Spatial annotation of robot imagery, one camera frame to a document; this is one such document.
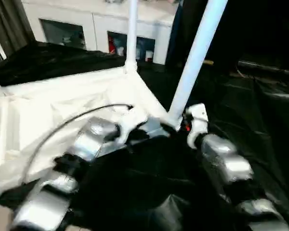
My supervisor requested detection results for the white plastic table top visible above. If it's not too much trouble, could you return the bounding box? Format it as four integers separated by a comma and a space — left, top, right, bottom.
0, 66, 178, 200

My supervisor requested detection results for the black table mat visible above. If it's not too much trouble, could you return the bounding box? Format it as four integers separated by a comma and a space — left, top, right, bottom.
0, 40, 289, 231

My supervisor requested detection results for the long dark metal rod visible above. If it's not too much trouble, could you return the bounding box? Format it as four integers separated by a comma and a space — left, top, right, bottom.
238, 60, 289, 73

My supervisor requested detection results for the white cabinet with glass doors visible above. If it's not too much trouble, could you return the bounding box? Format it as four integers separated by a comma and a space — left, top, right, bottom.
21, 0, 178, 64

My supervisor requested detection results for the grey curtain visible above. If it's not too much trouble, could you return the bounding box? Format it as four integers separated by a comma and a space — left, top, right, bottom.
0, 0, 36, 57

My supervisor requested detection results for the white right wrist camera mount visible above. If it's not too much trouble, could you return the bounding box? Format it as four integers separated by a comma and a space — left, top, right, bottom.
184, 103, 210, 150

